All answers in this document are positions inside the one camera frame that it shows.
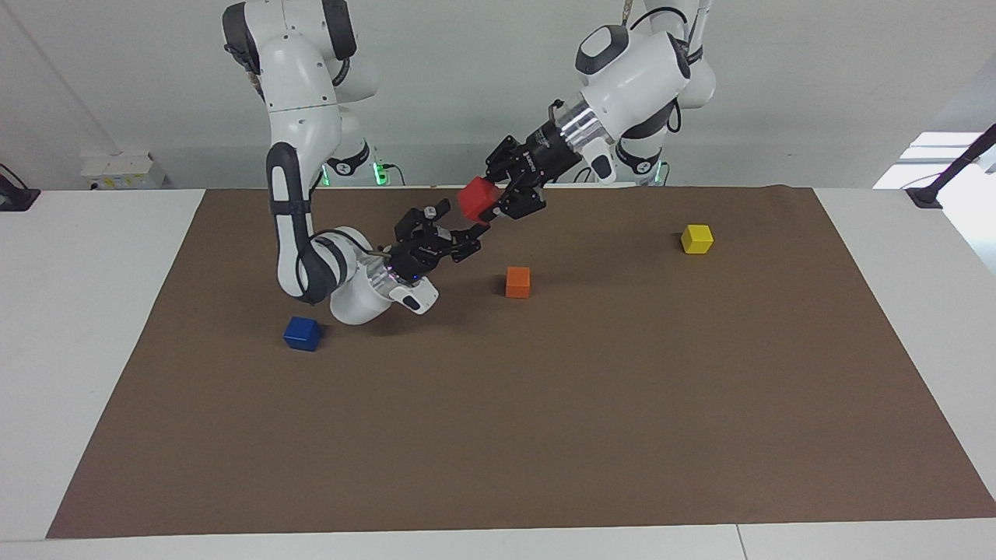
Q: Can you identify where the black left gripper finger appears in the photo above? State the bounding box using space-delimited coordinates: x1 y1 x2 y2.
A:
486 138 524 184
498 177 548 221

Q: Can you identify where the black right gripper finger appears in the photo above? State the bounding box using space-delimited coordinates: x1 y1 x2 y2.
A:
448 222 491 263
395 199 452 243

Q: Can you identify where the red block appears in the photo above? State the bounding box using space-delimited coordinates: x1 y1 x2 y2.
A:
458 177 500 226

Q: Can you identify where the blue block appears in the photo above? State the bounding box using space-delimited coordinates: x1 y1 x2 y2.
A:
283 317 322 352

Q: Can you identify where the brown table mat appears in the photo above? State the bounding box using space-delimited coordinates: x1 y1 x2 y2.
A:
45 185 996 540

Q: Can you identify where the white power box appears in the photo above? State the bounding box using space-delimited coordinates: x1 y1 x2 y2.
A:
80 152 168 191

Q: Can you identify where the black clamp stand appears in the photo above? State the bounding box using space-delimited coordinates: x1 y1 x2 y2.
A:
905 123 996 209
0 162 41 212

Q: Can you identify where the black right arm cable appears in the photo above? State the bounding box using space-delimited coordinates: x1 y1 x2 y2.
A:
331 54 394 259

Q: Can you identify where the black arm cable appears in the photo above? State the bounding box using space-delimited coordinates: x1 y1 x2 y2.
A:
629 6 705 135
331 54 394 259

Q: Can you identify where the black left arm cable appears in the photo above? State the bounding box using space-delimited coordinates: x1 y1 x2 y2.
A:
629 6 705 135

